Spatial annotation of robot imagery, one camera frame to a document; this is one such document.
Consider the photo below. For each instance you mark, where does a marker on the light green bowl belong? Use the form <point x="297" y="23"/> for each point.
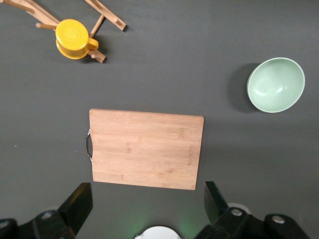
<point x="276" y="85"/>

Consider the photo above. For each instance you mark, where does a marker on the wooden cutting board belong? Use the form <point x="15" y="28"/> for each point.
<point x="147" y="149"/>

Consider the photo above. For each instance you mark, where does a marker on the wooden peg mug rack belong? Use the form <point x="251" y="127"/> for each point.
<point x="109" y="15"/>

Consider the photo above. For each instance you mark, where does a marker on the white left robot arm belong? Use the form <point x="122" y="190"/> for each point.
<point x="157" y="232"/>

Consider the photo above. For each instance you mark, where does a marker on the yellow mug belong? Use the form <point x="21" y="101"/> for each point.
<point x="72" y="37"/>

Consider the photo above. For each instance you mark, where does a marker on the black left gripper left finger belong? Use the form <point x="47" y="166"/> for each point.
<point x="72" y="211"/>

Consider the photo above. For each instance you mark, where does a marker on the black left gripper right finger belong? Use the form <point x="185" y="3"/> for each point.
<point x="219" y="216"/>

